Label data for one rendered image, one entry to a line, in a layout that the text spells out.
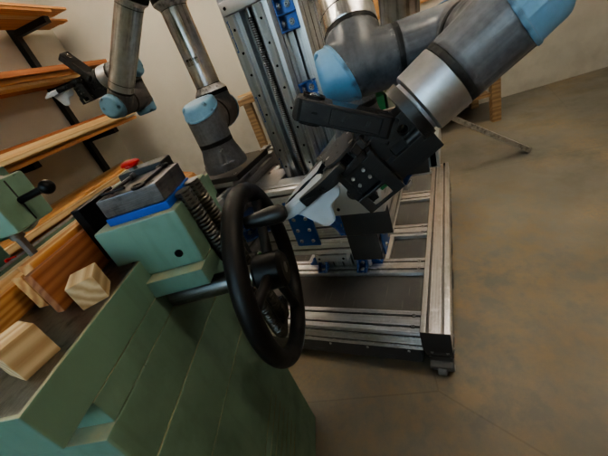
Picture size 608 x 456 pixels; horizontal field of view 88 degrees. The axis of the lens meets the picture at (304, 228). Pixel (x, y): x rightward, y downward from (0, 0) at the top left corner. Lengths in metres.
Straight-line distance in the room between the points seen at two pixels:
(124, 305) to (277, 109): 0.78
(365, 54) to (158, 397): 0.53
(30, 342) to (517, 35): 0.55
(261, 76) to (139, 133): 3.44
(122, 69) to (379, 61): 0.91
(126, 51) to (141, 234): 0.78
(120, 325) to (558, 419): 1.14
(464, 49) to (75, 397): 0.52
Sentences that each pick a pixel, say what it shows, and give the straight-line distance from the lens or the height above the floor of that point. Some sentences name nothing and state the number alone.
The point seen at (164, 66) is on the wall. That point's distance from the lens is 4.06.
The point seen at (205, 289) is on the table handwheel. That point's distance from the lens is 0.54.
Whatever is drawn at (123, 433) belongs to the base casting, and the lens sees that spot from 0.49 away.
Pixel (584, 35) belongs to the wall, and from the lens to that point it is 4.23.
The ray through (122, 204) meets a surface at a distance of 0.51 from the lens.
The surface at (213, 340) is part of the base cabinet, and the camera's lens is 0.67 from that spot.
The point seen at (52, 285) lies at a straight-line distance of 0.53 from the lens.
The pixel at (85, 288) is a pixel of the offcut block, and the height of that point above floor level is 0.93.
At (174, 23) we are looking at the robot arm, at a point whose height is 1.27.
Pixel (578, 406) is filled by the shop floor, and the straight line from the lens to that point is 1.29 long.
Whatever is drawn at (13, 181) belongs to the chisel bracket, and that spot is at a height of 1.06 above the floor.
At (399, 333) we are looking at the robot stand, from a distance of 1.13.
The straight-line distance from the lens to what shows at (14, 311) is 0.60.
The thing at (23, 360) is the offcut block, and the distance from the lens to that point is 0.44.
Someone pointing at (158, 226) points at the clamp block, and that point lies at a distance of 0.49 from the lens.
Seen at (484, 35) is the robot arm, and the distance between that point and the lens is 0.37.
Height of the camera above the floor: 1.09
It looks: 29 degrees down
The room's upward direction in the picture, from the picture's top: 21 degrees counter-clockwise
